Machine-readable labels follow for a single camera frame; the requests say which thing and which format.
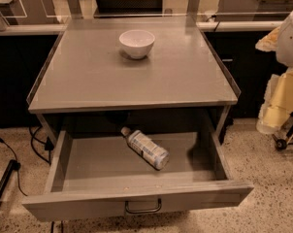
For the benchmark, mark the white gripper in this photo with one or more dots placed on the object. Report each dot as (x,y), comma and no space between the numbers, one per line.
(290,41)

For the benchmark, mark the blue plastic bottle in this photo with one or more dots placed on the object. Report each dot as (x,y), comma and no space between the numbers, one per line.
(141,144)

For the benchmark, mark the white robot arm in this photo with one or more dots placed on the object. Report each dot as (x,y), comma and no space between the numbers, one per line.
(284,51)

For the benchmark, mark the grey cabinet counter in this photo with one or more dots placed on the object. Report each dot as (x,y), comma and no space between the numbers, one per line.
(88,71)

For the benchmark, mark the grey open drawer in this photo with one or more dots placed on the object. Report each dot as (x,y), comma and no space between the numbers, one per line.
(94,177)

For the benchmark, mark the wheeled cart base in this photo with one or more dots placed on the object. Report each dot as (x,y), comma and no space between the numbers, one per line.
(287,135)

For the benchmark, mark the white ceramic bowl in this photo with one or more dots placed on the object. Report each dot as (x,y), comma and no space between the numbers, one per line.
(136,43)

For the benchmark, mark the black mesh chair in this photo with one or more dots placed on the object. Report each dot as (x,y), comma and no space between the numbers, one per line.
(128,8)

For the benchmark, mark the clear acrylic barrier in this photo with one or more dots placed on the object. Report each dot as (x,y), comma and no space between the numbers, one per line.
(209,15)

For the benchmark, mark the black bar on floor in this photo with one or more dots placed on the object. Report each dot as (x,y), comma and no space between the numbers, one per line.
(13,165)

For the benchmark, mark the metal drawer handle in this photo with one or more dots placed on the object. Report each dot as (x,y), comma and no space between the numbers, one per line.
(142,207)

